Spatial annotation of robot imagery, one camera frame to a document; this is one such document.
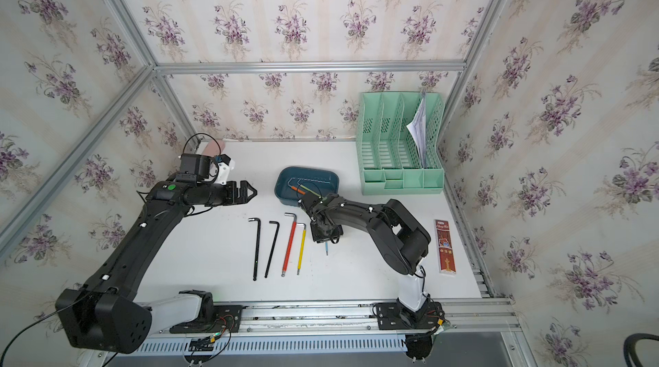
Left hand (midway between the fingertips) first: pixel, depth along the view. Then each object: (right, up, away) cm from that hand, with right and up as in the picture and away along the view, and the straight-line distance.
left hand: (246, 193), depth 78 cm
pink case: (-27, +16, +34) cm, 46 cm away
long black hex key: (0, -19, +10) cm, 22 cm away
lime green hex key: (+16, -1, +25) cm, 30 cm away
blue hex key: (+25, -20, +10) cm, 34 cm away
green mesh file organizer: (+53, +10, +36) cm, 65 cm away
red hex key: (+12, -18, +11) cm, 24 cm away
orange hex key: (+11, -1, +25) cm, 28 cm away
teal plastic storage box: (+10, +1, +26) cm, 28 cm away
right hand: (+25, -19, +13) cm, 34 cm away
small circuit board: (-10, -42, -6) cm, 44 cm away
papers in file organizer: (+57, +23, +11) cm, 62 cm away
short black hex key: (+6, -13, +15) cm, 21 cm away
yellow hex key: (+16, -20, +10) cm, 28 cm away
